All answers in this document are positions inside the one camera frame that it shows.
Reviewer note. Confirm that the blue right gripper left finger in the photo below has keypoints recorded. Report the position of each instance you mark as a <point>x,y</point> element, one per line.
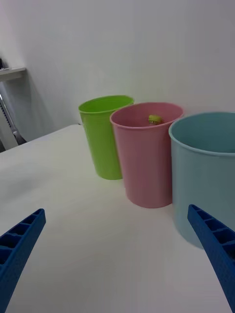
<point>19,247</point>

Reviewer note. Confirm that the grey shelf board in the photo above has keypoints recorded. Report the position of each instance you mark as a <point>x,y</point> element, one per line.
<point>12,73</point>

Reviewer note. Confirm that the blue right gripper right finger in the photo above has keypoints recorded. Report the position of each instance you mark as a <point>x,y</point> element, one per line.
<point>215,244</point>

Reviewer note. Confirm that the green plastic bin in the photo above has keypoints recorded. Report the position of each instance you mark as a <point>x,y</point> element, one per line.
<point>100,146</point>

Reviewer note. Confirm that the clear plastic bottle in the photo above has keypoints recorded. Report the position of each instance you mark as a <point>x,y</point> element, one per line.
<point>154,119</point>

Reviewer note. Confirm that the metal support strut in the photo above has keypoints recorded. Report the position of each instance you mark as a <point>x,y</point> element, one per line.
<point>11,122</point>

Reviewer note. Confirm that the pale blue plastic bin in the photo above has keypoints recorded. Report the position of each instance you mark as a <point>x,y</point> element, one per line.
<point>195,185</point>

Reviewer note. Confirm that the pink plastic bin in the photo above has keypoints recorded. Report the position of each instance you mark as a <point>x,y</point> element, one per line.
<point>144,166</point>

